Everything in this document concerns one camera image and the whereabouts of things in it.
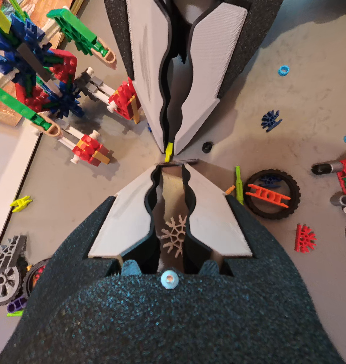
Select blue lattice connector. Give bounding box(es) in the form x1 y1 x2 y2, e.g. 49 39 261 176
261 109 283 133

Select black toy tyre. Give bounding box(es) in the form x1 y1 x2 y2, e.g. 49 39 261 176
23 257 52 300
244 169 301 220

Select white board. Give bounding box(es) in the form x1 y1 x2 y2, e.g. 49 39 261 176
0 122 43 253

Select printed cardboard box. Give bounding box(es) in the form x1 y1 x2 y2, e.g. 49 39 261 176
0 0 85 127

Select small blue connector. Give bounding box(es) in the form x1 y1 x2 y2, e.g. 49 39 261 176
259 175 283 188

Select red fan connector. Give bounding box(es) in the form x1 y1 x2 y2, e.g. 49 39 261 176
34 264 47 285

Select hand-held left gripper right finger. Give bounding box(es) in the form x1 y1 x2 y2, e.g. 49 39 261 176
181 164 253 259

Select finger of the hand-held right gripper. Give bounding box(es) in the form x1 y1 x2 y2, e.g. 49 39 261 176
127 0 172 154
174 2 248 155

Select grey lattice connector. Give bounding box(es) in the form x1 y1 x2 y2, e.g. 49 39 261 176
0 235 28 280

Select orange ladder piece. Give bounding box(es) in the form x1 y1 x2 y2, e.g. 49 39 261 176
245 184 292 208

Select thin grey rod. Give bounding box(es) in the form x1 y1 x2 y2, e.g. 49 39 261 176
159 159 199 166

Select red half-round connector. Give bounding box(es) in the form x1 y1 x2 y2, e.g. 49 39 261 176
294 224 317 254

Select purple connector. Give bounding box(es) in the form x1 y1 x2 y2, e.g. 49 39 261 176
7 296 28 313

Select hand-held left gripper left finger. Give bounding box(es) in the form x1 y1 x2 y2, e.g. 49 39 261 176
87 164 162 263

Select white snowflake connector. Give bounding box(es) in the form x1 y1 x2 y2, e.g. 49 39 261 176
161 215 188 253

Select multicolour construction toy model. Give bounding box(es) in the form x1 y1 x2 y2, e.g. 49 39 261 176
0 0 142 167

